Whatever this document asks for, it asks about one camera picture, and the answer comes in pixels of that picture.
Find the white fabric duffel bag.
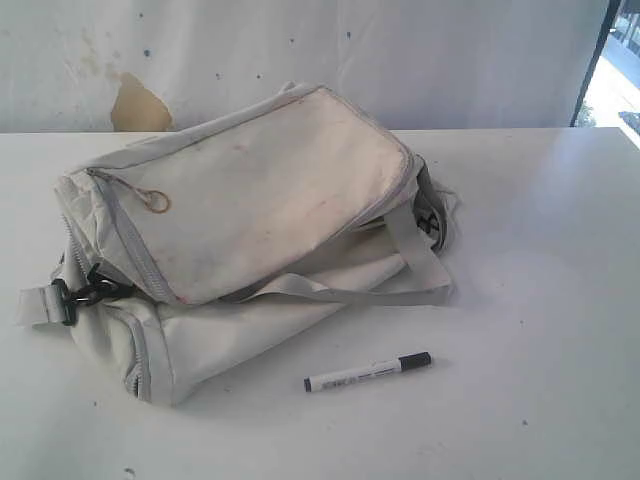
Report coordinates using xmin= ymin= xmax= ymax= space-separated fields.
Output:
xmin=18 ymin=83 xmax=453 ymax=406

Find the black and white marker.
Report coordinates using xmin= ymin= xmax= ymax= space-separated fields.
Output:
xmin=303 ymin=352 xmax=432 ymax=393

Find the black window frame post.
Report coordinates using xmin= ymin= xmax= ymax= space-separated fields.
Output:
xmin=569 ymin=0 xmax=622 ymax=127

